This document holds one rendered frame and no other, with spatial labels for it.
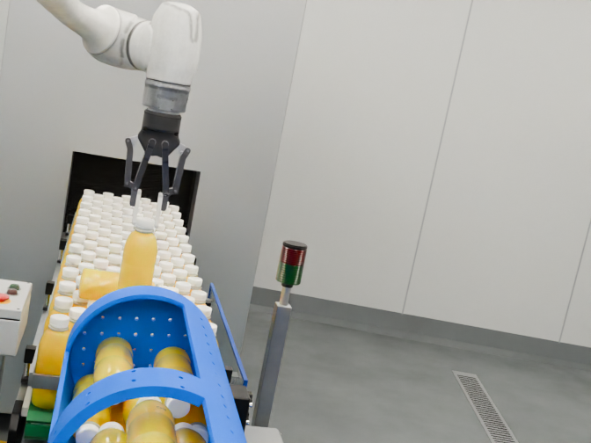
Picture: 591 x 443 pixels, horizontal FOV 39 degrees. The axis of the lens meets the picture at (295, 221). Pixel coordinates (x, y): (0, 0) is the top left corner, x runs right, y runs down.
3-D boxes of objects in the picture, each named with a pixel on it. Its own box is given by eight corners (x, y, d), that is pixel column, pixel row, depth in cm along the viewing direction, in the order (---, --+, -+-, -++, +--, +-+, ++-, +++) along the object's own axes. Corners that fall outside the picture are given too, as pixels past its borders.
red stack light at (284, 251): (281, 264, 201) (284, 248, 200) (276, 257, 207) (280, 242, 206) (306, 267, 203) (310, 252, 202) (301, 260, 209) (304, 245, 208)
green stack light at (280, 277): (277, 283, 202) (281, 264, 201) (273, 276, 208) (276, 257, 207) (302, 286, 203) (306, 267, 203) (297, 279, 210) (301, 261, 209)
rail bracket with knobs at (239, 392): (200, 440, 170) (208, 395, 168) (197, 424, 177) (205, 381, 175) (247, 445, 172) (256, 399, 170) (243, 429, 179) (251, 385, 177)
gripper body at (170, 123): (142, 108, 160) (134, 155, 162) (186, 116, 162) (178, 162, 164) (142, 105, 167) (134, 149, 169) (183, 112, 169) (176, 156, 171)
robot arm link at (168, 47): (206, 89, 165) (160, 78, 173) (219, 10, 162) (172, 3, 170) (167, 83, 156) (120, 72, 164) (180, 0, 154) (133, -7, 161)
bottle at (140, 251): (147, 317, 170) (162, 230, 166) (113, 313, 168) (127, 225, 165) (147, 307, 176) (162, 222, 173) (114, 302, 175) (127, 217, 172)
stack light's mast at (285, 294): (273, 307, 203) (285, 244, 200) (269, 299, 209) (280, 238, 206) (297, 309, 205) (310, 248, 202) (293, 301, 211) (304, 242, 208)
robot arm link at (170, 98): (193, 88, 161) (187, 118, 162) (189, 85, 169) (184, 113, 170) (145, 79, 158) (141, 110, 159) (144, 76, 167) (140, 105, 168)
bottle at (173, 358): (189, 342, 153) (198, 382, 135) (192, 377, 154) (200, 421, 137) (150, 345, 152) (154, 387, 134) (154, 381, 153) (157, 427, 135)
